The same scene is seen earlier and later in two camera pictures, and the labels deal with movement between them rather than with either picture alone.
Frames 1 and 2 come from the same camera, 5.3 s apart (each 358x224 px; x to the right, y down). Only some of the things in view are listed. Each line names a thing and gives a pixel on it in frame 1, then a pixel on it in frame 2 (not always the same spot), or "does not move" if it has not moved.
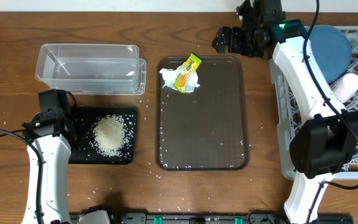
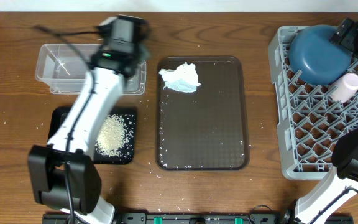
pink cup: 345,86 does not move
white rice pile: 110,137 does not move
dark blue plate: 332,48 does not move
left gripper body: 71,121 → 133,56
